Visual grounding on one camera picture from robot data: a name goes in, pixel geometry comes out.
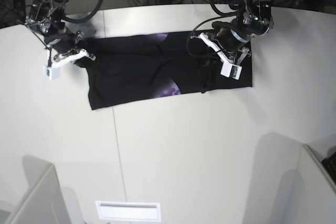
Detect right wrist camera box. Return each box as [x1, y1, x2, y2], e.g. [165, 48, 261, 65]
[43, 65, 60, 80]

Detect black keyboard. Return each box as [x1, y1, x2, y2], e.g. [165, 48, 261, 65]
[322, 153, 336, 183]

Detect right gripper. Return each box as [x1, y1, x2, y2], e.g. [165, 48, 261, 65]
[44, 31, 96, 68]

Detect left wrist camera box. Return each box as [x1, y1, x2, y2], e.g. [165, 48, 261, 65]
[220, 62, 242, 80]

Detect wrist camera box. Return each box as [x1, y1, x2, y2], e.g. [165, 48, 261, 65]
[220, 62, 242, 80]
[43, 65, 60, 80]

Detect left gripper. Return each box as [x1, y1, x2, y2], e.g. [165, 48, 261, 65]
[193, 20, 252, 64]

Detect white slotted table plate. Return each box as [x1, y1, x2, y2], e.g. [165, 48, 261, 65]
[96, 201, 161, 222]

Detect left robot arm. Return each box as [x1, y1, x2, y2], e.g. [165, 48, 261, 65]
[186, 0, 273, 65]

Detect black T-shirt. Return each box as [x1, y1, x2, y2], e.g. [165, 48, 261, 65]
[78, 31, 253, 110]

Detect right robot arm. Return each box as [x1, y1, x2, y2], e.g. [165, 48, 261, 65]
[24, 0, 103, 69]

